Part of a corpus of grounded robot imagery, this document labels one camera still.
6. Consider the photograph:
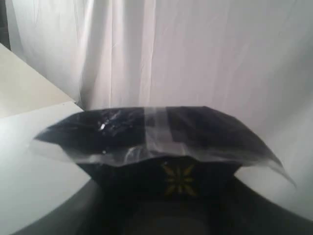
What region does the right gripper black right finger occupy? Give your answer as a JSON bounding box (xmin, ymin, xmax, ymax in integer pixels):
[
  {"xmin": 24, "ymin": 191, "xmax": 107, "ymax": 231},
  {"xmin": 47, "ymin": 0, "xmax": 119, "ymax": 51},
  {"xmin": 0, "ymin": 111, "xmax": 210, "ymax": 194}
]
[{"xmin": 227, "ymin": 177, "xmax": 313, "ymax": 235}]

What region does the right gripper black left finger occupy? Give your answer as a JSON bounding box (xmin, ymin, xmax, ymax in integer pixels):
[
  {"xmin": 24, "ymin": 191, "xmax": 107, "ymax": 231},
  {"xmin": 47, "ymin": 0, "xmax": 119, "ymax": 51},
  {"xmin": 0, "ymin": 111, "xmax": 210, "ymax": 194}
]
[{"xmin": 14, "ymin": 180, "xmax": 103, "ymax": 235}]

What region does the spaghetti packet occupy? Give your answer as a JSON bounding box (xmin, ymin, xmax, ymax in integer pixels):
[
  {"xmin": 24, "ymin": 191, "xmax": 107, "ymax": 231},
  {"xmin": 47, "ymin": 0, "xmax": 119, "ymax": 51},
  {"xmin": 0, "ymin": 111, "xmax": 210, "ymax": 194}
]
[{"xmin": 29, "ymin": 106, "xmax": 291, "ymax": 235}]

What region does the white backdrop curtain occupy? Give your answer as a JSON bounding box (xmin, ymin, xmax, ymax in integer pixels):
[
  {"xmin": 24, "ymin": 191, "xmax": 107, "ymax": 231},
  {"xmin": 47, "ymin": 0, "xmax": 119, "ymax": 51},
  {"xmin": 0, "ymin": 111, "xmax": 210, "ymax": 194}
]
[{"xmin": 5, "ymin": 0, "xmax": 313, "ymax": 186}]

